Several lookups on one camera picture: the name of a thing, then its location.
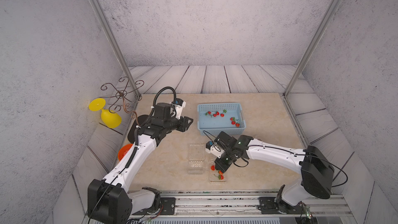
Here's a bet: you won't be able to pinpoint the light blue perforated basket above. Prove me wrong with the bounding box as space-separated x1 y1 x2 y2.
197 103 247 136

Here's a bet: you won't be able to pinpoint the strawberries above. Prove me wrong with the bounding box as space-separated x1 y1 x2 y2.
209 165 224 181

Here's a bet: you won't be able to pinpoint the clear clamshell container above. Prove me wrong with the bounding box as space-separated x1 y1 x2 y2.
206 160 227 183
187 143 205 174

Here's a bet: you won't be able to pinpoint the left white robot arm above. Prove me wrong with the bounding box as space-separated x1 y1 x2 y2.
87 99 193 224

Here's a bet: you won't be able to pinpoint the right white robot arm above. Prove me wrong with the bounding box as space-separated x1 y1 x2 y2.
206 132 337 214

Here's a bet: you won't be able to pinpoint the strawberry cluster right in basket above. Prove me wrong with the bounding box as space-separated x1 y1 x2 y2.
230 117 240 128

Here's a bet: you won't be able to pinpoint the strawberry cluster in basket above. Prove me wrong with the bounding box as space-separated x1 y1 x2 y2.
230 117 240 128
204 110 228 118

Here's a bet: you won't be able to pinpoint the strawberry cluster left in basket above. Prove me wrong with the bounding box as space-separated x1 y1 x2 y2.
204 110 228 118

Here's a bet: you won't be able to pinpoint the orange plastic bowl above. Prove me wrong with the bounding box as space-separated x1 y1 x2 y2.
118 144 133 161

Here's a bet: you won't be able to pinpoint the yellow plastic goblet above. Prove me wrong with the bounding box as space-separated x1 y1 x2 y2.
88 98 122 129

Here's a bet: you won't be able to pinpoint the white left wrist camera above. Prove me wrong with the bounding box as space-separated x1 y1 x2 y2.
173 98 186 119

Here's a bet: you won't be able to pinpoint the dark wire jewellery stand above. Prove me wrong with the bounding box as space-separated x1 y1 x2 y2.
101 76 145 136

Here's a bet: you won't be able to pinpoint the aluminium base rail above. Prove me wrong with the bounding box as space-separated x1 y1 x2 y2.
127 190 356 224

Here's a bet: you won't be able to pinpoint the aluminium frame post left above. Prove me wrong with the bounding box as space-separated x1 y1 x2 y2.
89 0 141 101

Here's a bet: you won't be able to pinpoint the aluminium frame post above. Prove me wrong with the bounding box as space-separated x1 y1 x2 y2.
283 0 342 99
89 0 141 101

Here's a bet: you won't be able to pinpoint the aluminium frame post right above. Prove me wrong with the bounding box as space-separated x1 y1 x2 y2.
283 0 342 99

